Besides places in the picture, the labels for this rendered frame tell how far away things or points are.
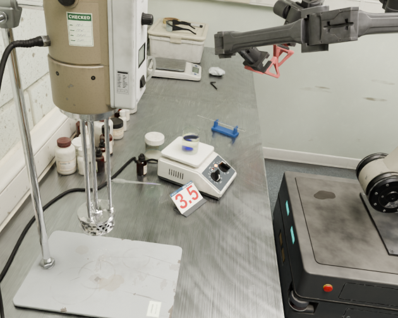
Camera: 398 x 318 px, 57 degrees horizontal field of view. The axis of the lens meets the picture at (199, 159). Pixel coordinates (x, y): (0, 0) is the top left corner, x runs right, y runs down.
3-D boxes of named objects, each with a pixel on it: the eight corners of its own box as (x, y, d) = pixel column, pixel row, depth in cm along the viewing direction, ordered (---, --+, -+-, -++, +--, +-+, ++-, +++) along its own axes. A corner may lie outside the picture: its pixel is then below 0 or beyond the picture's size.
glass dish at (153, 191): (153, 184, 104) (153, 178, 103) (168, 192, 102) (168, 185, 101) (139, 193, 100) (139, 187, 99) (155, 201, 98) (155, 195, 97)
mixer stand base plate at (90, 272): (182, 249, 85) (182, 246, 84) (169, 329, 68) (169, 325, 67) (54, 232, 85) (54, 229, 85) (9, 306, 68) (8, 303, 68)
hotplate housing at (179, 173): (235, 178, 111) (240, 156, 107) (219, 202, 101) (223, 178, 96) (171, 156, 118) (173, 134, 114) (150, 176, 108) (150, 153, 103)
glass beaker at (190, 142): (177, 148, 106) (179, 123, 102) (194, 146, 108) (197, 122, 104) (184, 159, 102) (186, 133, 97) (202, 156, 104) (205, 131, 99)
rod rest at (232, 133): (239, 134, 135) (240, 125, 133) (234, 138, 133) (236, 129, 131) (215, 126, 139) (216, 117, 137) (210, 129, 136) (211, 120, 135)
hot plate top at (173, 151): (215, 149, 109) (215, 147, 108) (197, 168, 99) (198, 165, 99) (179, 137, 113) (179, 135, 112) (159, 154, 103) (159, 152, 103)
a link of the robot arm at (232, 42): (333, 50, 95) (334, 5, 92) (320, 51, 91) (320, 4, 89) (224, 60, 129) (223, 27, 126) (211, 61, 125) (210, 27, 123)
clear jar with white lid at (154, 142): (166, 161, 115) (167, 139, 111) (148, 164, 112) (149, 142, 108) (158, 152, 119) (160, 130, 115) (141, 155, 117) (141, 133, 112)
